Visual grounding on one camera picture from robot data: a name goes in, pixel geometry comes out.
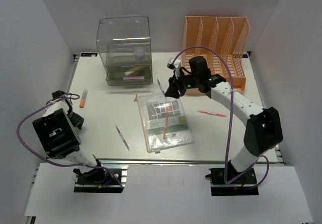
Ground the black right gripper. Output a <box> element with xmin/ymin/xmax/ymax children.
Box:
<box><xmin>165</xmin><ymin>69</ymin><xmax>200</xmax><ymax>99</ymax></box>

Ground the orange highlighter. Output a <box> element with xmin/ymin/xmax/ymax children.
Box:
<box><xmin>79</xmin><ymin>89</ymin><xmax>88</xmax><ymax>108</ymax></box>

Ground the clear paper clip tub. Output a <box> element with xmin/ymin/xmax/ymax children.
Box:
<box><xmin>134</xmin><ymin>47</ymin><xmax>146</xmax><ymax>61</ymax></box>

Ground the purple highlighter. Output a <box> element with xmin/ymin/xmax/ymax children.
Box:
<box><xmin>122</xmin><ymin>76</ymin><xmax>145</xmax><ymax>81</ymax></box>

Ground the clear grey drawer organizer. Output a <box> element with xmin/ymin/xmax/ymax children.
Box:
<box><xmin>96</xmin><ymin>15</ymin><xmax>153</xmax><ymax>86</ymax></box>

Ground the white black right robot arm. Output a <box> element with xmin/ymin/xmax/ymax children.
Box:
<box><xmin>165</xmin><ymin>56</ymin><xmax>283</xmax><ymax>183</ymax></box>

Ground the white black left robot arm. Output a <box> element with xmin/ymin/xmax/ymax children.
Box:
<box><xmin>32</xmin><ymin>90</ymin><xmax>106</xmax><ymax>183</ymax></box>

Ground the blue white pen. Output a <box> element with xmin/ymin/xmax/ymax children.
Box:
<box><xmin>156</xmin><ymin>78</ymin><xmax>166</xmax><ymax>98</ymax></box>

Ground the pink red pen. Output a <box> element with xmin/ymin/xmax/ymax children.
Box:
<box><xmin>197</xmin><ymin>110</ymin><xmax>227</xmax><ymax>117</ymax></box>

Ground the clear mesh zipper pouch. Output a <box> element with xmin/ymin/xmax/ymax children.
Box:
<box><xmin>134</xmin><ymin>93</ymin><xmax>194</xmax><ymax>153</ymax></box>

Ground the orange red pen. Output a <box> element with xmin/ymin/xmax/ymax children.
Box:
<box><xmin>163</xmin><ymin>112</ymin><xmax>169</xmax><ymax>139</ymax></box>

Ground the grey white pen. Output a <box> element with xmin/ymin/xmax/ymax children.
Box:
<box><xmin>115</xmin><ymin>125</ymin><xmax>130</xmax><ymax>151</ymax></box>

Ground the orange file rack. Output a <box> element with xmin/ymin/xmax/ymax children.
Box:
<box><xmin>181</xmin><ymin>16</ymin><xmax>250</xmax><ymax>94</ymax></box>

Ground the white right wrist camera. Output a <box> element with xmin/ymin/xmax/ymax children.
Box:
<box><xmin>167</xmin><ymin>57</ymin><xmax>182</xmax><ymax>76</ymax></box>

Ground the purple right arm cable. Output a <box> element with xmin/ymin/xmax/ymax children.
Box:
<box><xmin>172</xmin><ymin>46</ymin><xmax>270</xmax><ymax>191</ymax></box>

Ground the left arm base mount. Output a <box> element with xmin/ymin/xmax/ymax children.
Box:
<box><xmin>73</xmin><ymin>168</ymin><xmax>125</xmax><ymax>194</ymax></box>

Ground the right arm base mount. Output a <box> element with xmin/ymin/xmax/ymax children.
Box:
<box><xmin>205</xmin><ymin>168</ymin><xmax>259</xmax><ymax>196</ymax></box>

